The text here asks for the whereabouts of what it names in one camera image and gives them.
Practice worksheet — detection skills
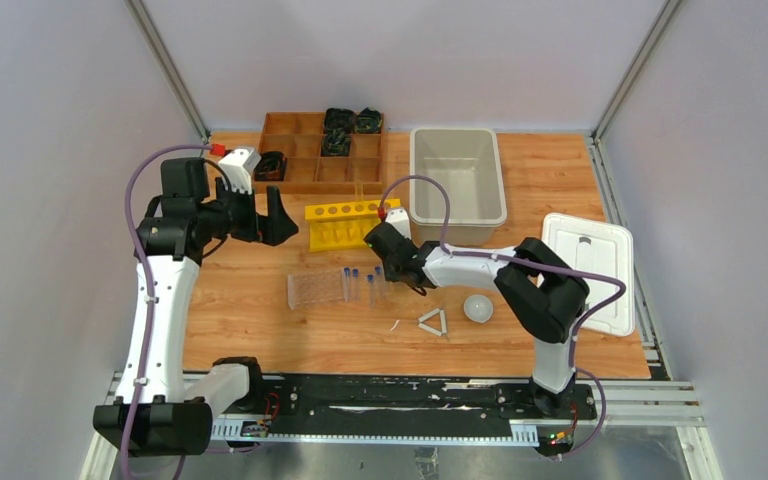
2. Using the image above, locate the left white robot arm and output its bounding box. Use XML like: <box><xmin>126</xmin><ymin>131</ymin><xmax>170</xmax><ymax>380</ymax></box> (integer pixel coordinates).
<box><xmin>92</xmin><ymin>148</ymin><xmax>298</xmax><ymax>457</ymax></box>

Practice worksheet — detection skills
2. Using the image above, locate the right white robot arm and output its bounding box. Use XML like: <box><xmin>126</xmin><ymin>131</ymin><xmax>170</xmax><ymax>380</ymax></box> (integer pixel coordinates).
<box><xmin>365</xmin><ymin>221</ymin><xmax>590</xmax><ymax>418</ymax></box>

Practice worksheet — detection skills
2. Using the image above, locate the yellow test tube rack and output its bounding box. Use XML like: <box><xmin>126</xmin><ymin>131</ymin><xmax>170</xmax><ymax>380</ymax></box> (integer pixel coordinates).
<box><xmin>304</xmin><ymin>200</ymin><xmax>380</xmax><ymax>252</ymax></box>

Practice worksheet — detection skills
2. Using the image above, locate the white clay triangle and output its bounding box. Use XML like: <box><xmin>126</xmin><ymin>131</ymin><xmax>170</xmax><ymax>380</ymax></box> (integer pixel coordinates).
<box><xmin>417</xmin><ymin>308</ymin><xmax>448</xmax><ymax>337</ymax></box>

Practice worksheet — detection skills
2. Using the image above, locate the wooden compartment tray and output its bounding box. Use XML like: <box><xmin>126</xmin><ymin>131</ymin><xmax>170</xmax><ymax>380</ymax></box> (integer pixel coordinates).
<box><xmin>255</xmin><ymin>108</ymin><xmax>386</xmax><ymax>195</ymax></box>

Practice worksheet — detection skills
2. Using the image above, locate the clear plastic tube rack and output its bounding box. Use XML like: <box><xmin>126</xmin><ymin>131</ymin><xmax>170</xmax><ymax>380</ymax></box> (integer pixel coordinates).
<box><xmin>286</xmin><ymin>269</ymin><xmax>345</xmax><ymax>310</ymax></box>

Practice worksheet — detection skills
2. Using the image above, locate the white round dish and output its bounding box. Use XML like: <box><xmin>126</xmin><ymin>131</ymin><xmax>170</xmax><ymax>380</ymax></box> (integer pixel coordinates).
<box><xmin>463</xmin><ymin>294</ymin><xmax>494</xmax><ymax>324</ymax></box>

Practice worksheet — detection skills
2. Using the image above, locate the beige plastic bin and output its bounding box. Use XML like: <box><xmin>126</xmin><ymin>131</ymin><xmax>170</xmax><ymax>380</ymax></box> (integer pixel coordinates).
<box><xmin>409</xmin><ymin>128</ymin><xmax>508</xmax><ymax>246</ymax></box>

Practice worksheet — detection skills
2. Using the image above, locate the white plastic bin lid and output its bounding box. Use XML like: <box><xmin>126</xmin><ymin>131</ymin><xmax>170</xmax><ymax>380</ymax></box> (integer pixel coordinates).
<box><xmin>541</xmin><ymin>213</ymin><xmax>635</xmax><ymax>337</ymax></box>

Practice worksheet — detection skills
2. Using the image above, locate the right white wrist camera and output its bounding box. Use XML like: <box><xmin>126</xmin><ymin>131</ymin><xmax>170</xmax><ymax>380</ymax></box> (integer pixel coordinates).
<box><xmin>384</xmin><ymin>207</ymin><xmax>412</xmax><ymax>240</ymax></box>

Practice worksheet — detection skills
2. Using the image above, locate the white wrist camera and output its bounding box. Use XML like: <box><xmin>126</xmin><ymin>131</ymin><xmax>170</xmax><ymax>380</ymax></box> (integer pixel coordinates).
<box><xmin>218</xmin><ymin>147</ymin><xmax>262</xmax><ymax>194</ymax></box>
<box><xmin>384</xmin><ymin>207</ymin><xmax>412</xmax><ymax>240</ymax></box>

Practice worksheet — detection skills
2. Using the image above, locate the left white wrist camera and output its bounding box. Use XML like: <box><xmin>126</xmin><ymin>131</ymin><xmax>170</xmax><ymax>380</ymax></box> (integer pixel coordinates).
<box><xmin>218</xmin><ymin>147</ymin><xmax>262</xmax><ymax>194</ymax></box>

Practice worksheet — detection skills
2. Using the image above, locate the black cable bundle middle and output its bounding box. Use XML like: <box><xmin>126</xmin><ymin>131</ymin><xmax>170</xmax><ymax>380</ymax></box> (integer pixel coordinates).
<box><xmin>320</xmin><ymin>129</ymin><xmax>352</xmax><ymax>159</ymax></box>

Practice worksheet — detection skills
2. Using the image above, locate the black cable bundle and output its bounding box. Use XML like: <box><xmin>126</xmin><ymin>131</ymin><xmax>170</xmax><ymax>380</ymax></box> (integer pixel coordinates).
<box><xmin>320</xmin><ymin>129</ymin><xmax>352</xmax><ymax>159</ymax></box>
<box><xmin>355</xmin><ymin>107</ymin><xmax>385</xmax><ymax>135</ymax></box>
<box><xmin>322</xmin><ymin>107</ymin><xmax>357</xmax><ymax>134</ymax></box>

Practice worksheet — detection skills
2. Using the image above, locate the black cable bundle top left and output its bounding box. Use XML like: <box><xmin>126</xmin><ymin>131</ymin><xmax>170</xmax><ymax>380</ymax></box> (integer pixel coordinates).
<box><xmin>322</xmin><ymin>107</ymin><xmax>357</xmax><ymax>134</ymax></box>

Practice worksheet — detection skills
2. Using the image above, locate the black cable bundle top right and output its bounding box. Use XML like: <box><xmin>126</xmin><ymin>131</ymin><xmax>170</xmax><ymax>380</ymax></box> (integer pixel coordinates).
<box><xmin>355</xmin><ymin>107</ymin><xmax>385</xmax><ymax>135</ymax></box>

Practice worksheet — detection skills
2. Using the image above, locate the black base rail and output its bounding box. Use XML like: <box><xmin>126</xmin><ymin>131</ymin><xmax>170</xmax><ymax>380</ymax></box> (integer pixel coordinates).
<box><xmin>214</xmin><ymin>374</ymin><xmax>598</xmax><ymax>444</ymax></box>

